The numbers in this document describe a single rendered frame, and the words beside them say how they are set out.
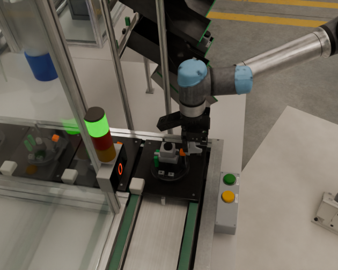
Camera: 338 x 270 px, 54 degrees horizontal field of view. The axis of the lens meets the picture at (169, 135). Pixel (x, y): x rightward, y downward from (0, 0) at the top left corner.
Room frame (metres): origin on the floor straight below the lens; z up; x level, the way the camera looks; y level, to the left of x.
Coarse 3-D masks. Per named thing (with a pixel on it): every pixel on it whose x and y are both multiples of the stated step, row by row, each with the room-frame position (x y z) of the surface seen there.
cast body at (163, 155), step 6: (162, 144) 0.72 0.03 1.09; (168, 144) 0.71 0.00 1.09; (174, 144) 0.71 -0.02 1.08; (162, 150) 0.69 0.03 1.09; (168, 150) 0.69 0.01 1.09; (174, 150) 0.71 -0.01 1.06; (162, 156) 0.69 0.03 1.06; (168, 156) 0.68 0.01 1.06; (174, 156) 0.68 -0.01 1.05; (168, 162) 0.68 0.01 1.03; (174, 162) 0.68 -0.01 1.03
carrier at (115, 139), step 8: (112, 136) 0.88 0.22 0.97; (120, 136) 0.88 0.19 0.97; (128, 144) 0.83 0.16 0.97; (136, 144) 0.83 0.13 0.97; (128, 152) 0.79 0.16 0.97; (136, 152) 0.79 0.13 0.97; (128, 160) 0.75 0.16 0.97; (136, 160) 0.76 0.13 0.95; (128, 168) 0.71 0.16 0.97; (128, 176) 0.68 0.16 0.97; (120, 184) 0.65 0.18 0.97; (128, 184) 0.65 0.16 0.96
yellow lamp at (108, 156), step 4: (112, 144) 0.54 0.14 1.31; (108, 148) 0.53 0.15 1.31; (112, 148) 0.54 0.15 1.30; (96, 152) 0.54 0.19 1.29; (100, 152) 0.53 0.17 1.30; (104, 152) 0.53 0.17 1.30; (108, 152) 0.53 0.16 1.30; (112, 152) 0.54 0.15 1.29; (100, 156) 0.53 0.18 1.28; (104, 156) 0.53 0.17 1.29; (108, 156) 0.53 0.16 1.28; (112, 156) 0.53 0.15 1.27; (100, 160) 0.53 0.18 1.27; (104, 160) 0.53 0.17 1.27; (108, 160) 0.53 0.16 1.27
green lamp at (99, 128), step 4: (104, 116) 0.55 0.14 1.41; (84, 120) 0.54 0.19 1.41; (100, 120) 0.53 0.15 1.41; (104, 120) 0.54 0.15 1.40; (88, 124) 0.53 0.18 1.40; (92, 124) 0.53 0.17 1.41; (96, 124) 0.53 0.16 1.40; (100, 124) 0.53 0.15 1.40; (104, 124) 0.54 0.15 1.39; (88, 128) 0.53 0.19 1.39; (92, 128) 0.53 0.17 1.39; (96, 128) 0.53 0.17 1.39; (100, 128) 0.53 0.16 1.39; (104, 128) 0.53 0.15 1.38; (108, 128) 0.55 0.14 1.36; (92, 132) 0.53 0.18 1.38; (96, 132) 0.53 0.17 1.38; (100, 132) 0.53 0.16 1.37; (104, 132) 0.53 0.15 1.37; (92, 136) 0.53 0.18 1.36; (96, 136) 0.53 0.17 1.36; (100, 136) 0.53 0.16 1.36
